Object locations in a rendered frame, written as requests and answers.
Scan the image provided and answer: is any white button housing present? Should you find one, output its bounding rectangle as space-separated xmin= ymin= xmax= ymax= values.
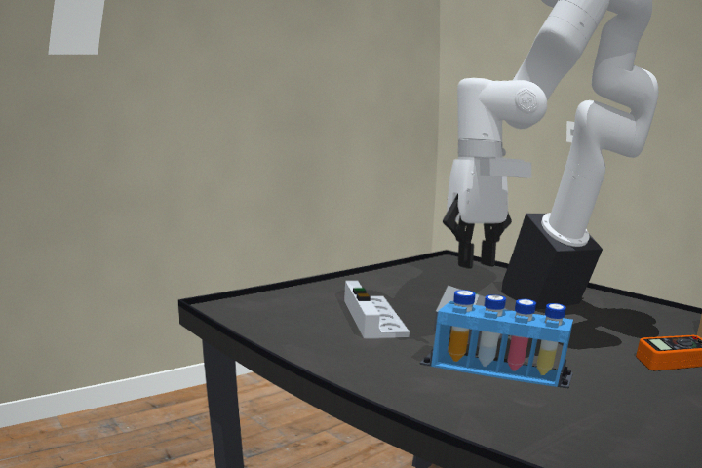
xmin=434 ymin=286 xmax=502 ymax=347

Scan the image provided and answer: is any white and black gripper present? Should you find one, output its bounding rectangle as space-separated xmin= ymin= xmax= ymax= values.
xmin=443 ymin=157 xmax=512 ymax=269

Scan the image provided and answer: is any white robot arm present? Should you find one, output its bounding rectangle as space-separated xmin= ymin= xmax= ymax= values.
xmin=457 ymin=0 xmax=659 ymax=247

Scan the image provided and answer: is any blue screw cap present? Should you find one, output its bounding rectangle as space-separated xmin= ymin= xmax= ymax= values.
xmin=453 ymin=291 xmax=476 ymax=305
xmin=545 ymin=303 xmax=566 ymax=319
xmin=485 ymin=294 xmax=506 ymax=310
xmin=515 ymin=299 xmax=536 ymax=314

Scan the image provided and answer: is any orange pocket multimeter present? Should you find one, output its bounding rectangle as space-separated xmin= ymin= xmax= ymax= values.
xmin=636 ymin=335 xmax=702 ymax=371

